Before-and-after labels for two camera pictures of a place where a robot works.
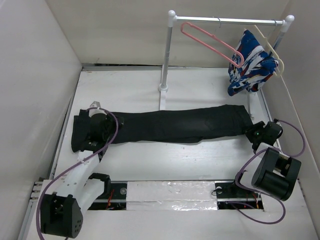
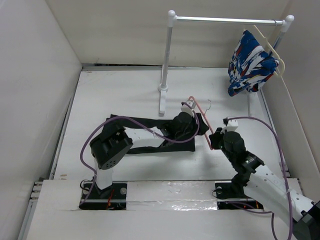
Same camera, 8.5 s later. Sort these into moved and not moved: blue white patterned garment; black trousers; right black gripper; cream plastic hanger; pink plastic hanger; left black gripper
Moved: right black gripper; left black gripper; black trousers; pink plastic hanger
Not moved: cream plastic hanger; blue white patterned garment
